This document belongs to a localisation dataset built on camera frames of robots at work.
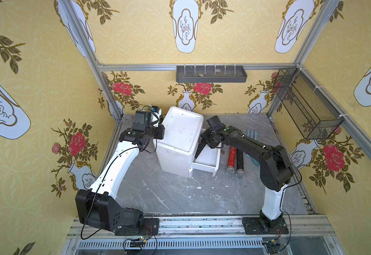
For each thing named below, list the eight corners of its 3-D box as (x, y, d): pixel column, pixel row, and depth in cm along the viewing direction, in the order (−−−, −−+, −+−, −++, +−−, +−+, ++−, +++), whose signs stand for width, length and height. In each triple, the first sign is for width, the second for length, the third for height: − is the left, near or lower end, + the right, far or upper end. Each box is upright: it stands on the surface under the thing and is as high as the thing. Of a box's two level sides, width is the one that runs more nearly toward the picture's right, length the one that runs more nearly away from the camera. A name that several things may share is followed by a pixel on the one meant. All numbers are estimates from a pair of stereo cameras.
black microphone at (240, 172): (235, 177, 91) (237, 174, 89) (234, 151, 103) (235, 148, 100) (243, 178, 91) (245, 175, 88) (241, 151, 102) (242, 149, 100)
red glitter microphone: (225, 174, 92) (226, 171, 90) (228, 149, 103) (229, 146, 101) (234, 176, 92) (235, 173, 89) (236, 150, 103) (237, 148, 100)
